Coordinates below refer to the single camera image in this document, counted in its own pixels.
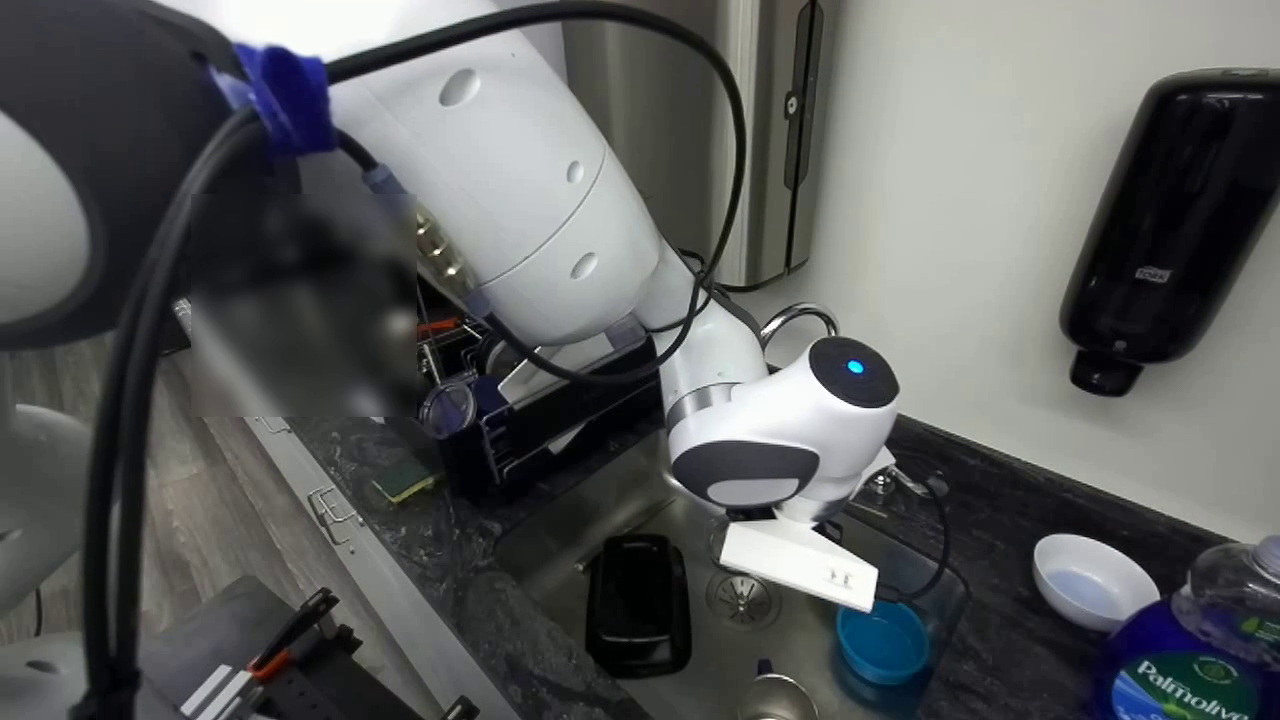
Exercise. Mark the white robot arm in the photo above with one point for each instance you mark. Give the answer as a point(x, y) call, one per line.
point(535, 174)

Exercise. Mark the clear plastic cup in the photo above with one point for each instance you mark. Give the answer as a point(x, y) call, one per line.
point(448, 407)

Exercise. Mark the white rectangular tray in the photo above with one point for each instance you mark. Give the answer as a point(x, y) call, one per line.
point(535, 383)

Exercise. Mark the black dish rack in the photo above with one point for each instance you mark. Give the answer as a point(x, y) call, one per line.
point(535, 447)

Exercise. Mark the stainless steel sink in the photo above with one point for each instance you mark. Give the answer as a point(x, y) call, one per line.
point(601, 514)

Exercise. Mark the steel paper towel dispenser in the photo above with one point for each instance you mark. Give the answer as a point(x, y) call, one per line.
point(772, 160)

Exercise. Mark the black plastic tray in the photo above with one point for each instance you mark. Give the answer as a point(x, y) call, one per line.
point(639, 604)

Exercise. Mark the green yellow sponge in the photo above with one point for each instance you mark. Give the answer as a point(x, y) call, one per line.
point(407, 481)

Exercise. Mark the orange black clamp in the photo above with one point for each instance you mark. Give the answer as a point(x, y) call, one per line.
point(305, 617)

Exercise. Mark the small white bowl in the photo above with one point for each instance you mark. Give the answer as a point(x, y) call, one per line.
point(1092, 582)

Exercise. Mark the black soap dispenser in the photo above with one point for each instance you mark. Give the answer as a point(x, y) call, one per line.
point(1173, 227)

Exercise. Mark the blue dish soap bottle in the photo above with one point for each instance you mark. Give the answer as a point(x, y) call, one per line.
point(1184, 666)

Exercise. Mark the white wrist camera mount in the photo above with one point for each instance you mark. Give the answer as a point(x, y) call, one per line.
point(802, 565)

